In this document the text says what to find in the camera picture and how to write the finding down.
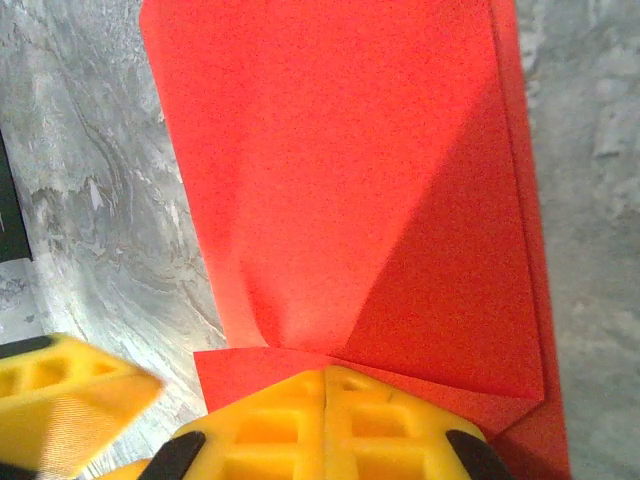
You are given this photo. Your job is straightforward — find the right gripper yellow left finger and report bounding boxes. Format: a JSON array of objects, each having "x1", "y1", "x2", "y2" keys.
[{"x1": 144, "y1": 368, "x2": 326, "y2": 480}]

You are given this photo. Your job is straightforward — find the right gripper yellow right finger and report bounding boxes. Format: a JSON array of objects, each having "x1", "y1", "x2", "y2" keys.
[{"x1": 324, "y1": 366, "x2": 511, "y2": 480}]

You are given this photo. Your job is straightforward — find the red square paper sheet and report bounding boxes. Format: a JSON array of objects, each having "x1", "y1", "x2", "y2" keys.
[{"x1": 138, "y1": 0, "x2": 574, "y2": 480}]

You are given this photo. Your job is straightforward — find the black white chessboard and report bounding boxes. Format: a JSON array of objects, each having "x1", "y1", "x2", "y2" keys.
[{"x1": 0, "y1": 130, "x2": 34, "y2": 264}]

